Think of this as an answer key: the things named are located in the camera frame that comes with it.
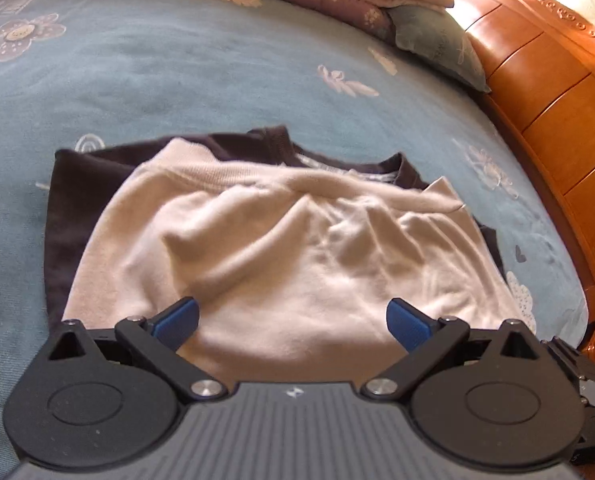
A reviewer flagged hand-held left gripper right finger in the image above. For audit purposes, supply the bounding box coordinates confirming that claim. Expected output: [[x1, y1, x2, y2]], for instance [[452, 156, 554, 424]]
[[361, 297, 549, 404]]

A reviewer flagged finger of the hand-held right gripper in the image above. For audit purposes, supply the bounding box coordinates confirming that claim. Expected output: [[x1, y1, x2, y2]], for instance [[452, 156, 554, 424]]
[[541, 338, 595, 386]]

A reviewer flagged green printed pillow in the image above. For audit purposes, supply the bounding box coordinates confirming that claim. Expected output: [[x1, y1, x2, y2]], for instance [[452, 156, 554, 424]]
[[387, 5, 493, 94]]

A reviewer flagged blue patterned bed sheet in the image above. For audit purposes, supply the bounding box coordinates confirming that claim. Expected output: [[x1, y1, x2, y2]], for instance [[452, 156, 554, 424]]
[[0, 0, 591, 480]]

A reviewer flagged wooden headboard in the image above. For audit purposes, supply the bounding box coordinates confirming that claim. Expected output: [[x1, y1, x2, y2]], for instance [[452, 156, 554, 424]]
[[422, 0, 595, 361]]

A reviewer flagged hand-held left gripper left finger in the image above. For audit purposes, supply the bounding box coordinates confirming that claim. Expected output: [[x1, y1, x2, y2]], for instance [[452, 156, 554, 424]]
[[46, 296, 229, 404]]

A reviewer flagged cream shirt with dark sleeves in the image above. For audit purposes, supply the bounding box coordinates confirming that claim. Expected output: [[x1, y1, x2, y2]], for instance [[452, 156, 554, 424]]
[[42, 126, 534, 386]]

